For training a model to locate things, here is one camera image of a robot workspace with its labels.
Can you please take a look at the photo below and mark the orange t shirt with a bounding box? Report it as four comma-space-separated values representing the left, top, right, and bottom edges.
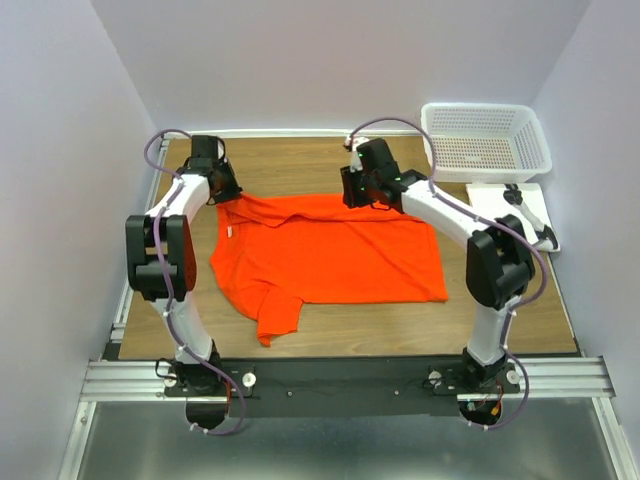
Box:
210, 194, 449, 347

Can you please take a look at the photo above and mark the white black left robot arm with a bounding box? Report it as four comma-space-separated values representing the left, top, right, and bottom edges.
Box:
125, 129, 242, 396

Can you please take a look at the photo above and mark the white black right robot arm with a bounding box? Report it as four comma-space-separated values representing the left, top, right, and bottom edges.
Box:
340, 136, 535, 392

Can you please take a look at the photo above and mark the white plastic mesh basket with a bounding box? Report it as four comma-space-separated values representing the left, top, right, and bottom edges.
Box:
420, 102, 552, 184

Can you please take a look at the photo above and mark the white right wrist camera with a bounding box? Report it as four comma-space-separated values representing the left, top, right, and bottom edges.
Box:
343, 135, 370, 152

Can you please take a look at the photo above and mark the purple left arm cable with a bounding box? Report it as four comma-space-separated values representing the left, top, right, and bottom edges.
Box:
143, 128, 249, 439

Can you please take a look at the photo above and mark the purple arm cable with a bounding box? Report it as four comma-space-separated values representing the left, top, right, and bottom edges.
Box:
344, 116, 549, 431
143, 128, 249, 439

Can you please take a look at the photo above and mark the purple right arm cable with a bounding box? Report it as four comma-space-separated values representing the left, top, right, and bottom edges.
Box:
344, 116, 549, 431

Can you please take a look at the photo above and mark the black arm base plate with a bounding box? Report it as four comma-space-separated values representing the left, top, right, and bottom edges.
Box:
162, 355, 521, 431

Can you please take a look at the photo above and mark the aluminium front frame rail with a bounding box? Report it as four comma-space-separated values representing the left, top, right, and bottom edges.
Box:
80, 357, 615, 402

